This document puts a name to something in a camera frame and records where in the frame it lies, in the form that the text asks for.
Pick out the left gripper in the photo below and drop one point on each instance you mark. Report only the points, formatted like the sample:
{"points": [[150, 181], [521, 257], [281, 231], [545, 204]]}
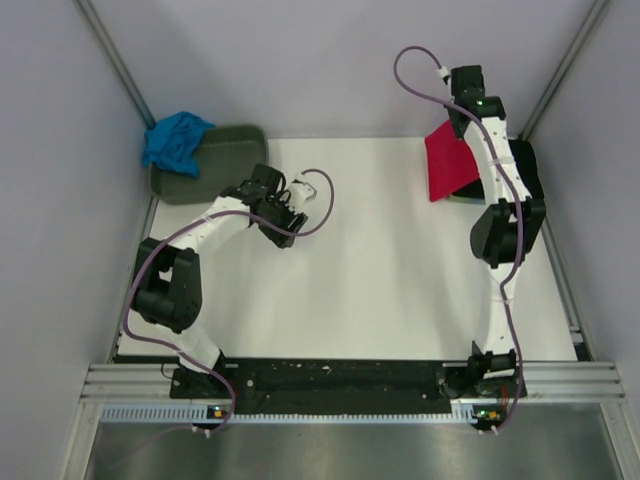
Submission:
{"points": [[296, 223]]}

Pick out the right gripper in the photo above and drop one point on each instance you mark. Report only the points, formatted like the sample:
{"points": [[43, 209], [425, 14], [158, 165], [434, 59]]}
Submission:
{"points": [[457, 131]]}

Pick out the red t shirt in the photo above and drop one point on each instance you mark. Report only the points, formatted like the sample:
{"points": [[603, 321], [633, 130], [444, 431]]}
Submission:
{"points": [[451, 167]]}

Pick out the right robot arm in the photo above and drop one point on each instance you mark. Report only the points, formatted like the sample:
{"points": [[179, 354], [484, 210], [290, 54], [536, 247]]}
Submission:
{"points": [[507, 229]]}

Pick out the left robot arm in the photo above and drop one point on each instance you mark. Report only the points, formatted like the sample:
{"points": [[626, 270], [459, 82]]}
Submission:
{"points": [[167, 287]]}

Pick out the black folded t shirt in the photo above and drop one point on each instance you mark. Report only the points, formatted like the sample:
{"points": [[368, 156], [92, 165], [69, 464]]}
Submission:
{"points": [[526, 163]]}

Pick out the grey plastic bin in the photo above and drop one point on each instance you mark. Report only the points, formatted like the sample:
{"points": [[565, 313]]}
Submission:
{"points": [[226, 156]]}

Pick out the blue crumpled t shirt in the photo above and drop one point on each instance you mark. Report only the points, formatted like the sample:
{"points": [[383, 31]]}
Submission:
{"points": [[171, 144]]}

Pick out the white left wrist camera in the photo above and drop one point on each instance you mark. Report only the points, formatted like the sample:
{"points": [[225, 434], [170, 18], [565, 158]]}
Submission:
{"points": [[301, 192]]}

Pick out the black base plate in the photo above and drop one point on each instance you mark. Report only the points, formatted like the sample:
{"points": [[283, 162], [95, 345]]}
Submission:
{"points": [[338, 386]]}

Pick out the grey slotted cable duct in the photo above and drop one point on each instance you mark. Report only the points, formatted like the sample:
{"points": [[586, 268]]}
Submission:
{"points": [[210, 415]]}

